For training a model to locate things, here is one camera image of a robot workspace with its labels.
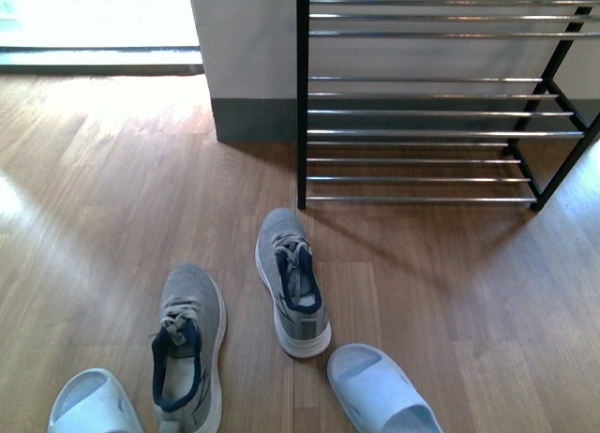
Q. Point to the black metal shoe rack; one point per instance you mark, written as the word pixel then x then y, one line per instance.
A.
pixel 438 101

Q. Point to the grey sneaker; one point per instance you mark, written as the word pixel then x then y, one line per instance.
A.
pixel 186 386
pixel 284 262

